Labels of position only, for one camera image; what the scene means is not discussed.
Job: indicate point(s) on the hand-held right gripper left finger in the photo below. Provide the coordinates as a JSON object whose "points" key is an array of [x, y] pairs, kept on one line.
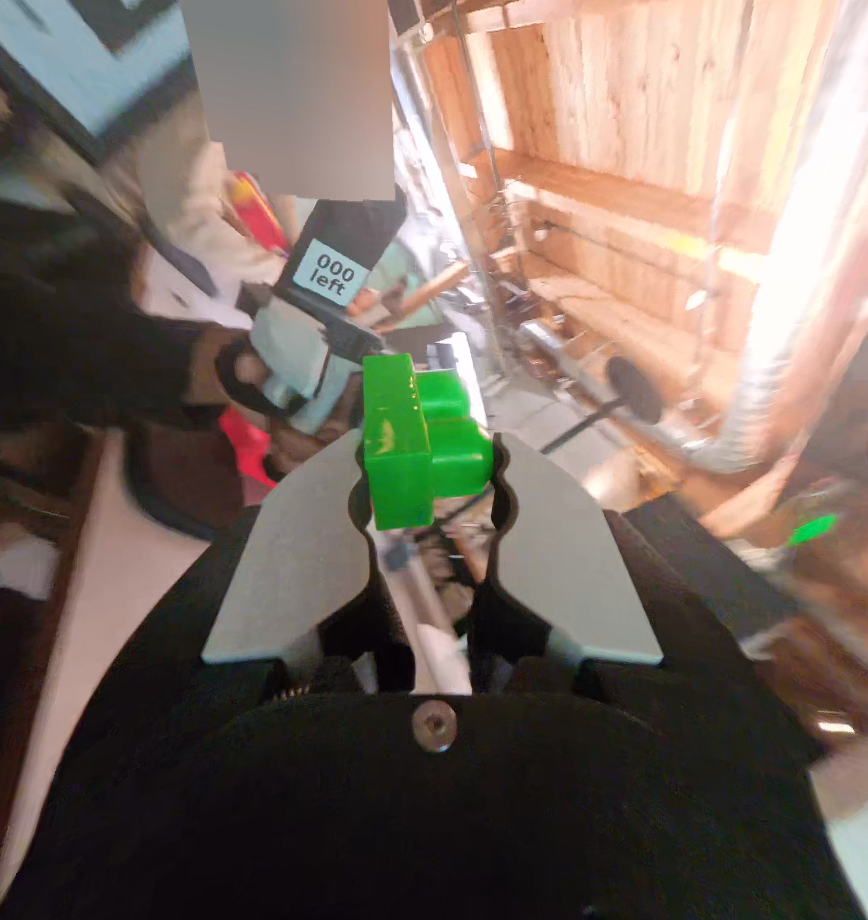
{"points": [[297, 568]]}

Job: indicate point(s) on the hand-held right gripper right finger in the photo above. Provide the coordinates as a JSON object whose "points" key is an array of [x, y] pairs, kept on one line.
{"points": [[570, 568]]}

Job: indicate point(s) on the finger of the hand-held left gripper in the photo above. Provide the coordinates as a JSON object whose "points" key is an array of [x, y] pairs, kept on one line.
{"points": [[340, 395]]}

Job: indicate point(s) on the green toy block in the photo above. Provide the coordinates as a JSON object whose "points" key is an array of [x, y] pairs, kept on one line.
{"points": [[398, 460]]}

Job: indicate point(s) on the person's left forearm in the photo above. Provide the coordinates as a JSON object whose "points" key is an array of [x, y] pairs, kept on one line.
{"points": [[81, 338]]}

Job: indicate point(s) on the person's left hand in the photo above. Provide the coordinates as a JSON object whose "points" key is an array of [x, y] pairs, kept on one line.
{"points": [[250, 370]]}

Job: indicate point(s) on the large red storage bin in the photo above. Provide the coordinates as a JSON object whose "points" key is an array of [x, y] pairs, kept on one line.
{"points": [[243, 445]]}

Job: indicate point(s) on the brown mesh chair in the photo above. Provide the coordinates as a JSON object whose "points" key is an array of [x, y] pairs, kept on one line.
{"points": [[182, 481]]}

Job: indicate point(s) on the black floor lamp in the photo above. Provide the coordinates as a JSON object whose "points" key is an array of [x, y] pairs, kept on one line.
{"points": [[631, 388]]}

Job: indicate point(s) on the green exit sign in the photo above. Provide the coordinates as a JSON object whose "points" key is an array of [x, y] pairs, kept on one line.
{"points": [[811, 530]]}

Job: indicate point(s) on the silver air duct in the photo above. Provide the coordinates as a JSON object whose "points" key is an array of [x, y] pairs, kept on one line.
{"points": [[736, 424], [549, 341]]}

